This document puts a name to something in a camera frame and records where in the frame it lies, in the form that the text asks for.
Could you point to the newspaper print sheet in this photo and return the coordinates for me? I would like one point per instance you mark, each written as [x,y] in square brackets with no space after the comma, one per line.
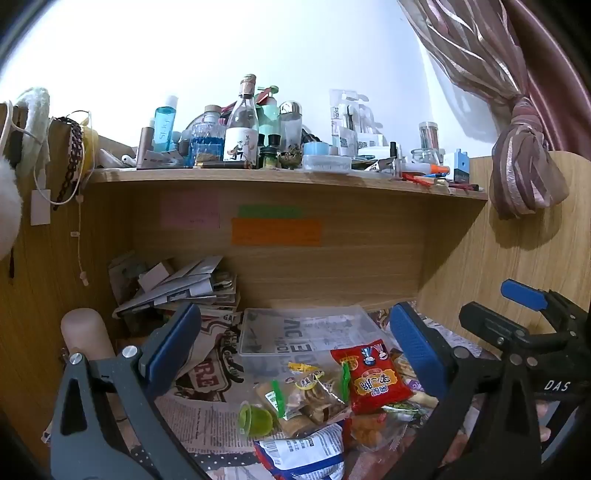
[207,369]

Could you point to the beige cylinder bottle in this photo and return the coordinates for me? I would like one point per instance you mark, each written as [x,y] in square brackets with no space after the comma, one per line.
[87,332]

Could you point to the white fluffy toy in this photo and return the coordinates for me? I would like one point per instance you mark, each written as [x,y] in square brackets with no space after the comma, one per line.
[7,207]

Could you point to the person's right hand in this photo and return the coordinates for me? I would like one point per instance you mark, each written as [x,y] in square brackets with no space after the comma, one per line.
[545,434]

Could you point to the green sticky note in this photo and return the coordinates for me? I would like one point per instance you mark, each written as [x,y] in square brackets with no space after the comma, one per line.
[270,211]

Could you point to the white packaging cards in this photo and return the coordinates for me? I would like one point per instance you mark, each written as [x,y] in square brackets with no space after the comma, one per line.
[351,120]

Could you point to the white fluffy headband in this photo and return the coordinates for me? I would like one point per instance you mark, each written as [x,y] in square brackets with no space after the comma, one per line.
[36,120]

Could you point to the orange snack packet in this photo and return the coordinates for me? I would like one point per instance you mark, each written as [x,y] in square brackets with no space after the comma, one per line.
[371,429]

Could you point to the tall blue liquid bottle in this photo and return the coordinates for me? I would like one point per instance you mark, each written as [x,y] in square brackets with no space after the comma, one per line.
[165,127]

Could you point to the pink striped curtain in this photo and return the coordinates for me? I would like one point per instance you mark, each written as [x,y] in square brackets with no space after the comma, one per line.
[517,83]

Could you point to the short glass cup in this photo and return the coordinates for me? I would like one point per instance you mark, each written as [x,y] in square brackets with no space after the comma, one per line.
[427,158]

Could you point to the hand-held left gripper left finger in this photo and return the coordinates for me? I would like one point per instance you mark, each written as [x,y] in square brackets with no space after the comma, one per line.
[175,342]

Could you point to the orange cap glue stick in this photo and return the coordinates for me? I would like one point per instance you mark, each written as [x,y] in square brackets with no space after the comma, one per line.
[434,169]

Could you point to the white earphone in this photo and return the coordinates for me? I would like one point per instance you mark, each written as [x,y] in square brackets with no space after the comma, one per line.
[128,160]

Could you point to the pale wafer snack packet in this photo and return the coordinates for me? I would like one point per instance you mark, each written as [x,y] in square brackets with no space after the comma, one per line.
[420,392]

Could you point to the red pens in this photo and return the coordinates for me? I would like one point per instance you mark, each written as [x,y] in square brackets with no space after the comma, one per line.
[422,177]

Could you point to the mint green pump bottle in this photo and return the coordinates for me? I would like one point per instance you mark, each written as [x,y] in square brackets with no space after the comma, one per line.
[268,115]

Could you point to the tall clear jar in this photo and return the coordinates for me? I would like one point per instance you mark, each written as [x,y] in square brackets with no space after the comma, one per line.
[428,134]

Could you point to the green jelly cup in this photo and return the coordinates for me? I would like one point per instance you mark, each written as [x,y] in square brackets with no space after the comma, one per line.
[255,419]

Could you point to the light blue jar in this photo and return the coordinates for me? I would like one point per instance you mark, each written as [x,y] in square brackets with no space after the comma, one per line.
[316,149]

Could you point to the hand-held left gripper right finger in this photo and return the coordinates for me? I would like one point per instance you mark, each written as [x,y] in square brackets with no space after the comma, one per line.
[415,346]

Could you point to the clear bottle silver cap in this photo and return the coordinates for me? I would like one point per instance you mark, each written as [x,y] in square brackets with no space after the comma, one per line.
[290,124]

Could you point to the brown dried flower ball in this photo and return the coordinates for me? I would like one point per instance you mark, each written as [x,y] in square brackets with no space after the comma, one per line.
[290,158]

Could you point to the clear plastic container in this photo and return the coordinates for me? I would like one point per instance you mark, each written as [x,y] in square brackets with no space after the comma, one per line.
[295,332]

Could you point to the blue white small box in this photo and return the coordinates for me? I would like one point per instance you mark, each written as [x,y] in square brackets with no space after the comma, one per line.
[461,167]

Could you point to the green print snack packet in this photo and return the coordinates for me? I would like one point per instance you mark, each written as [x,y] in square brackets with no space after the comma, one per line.
[399,408]

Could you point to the orange sticky note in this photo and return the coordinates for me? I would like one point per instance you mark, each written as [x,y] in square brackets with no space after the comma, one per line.
[277,231]

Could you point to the white charger adapter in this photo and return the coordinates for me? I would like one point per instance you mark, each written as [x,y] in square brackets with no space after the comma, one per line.
[40,207]

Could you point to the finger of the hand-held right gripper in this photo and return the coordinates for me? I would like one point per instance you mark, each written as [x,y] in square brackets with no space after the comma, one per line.
[524,293]
[494,327]

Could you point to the pink sticky note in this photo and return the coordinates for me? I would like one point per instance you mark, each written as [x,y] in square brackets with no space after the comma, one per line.
[189,210]

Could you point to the stack of papers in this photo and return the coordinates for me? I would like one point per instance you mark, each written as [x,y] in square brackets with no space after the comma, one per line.
[180,286]

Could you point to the round blue liquid bottle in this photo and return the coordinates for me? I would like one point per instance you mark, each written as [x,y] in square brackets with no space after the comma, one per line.
[207,143]

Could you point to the white blue snack bag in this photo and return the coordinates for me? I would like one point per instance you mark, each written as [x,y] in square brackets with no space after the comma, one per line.
[304,454]

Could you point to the clear glass bottle cartoon label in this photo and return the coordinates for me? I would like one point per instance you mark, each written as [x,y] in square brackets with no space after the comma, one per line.
[241,134]

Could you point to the yellow pouch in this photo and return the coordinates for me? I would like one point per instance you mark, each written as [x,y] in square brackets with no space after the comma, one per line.
[91,147]

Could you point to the red snack packet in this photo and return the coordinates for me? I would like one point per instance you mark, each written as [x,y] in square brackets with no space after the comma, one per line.
[371,376]

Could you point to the clear cracker packet yellow label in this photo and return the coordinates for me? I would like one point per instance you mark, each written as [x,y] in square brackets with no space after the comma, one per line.
[318,392]

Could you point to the small dark bottles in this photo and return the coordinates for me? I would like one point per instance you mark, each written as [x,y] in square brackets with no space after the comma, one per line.
[269,152]

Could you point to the clear plastic swab box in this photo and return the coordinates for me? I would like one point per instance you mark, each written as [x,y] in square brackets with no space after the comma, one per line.
[327,164]

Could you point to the wooden shelf unit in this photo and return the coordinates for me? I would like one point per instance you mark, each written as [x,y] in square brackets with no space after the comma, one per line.
[346,277]

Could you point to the brown braided band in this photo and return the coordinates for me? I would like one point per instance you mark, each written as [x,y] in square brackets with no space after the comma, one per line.
[74,147]

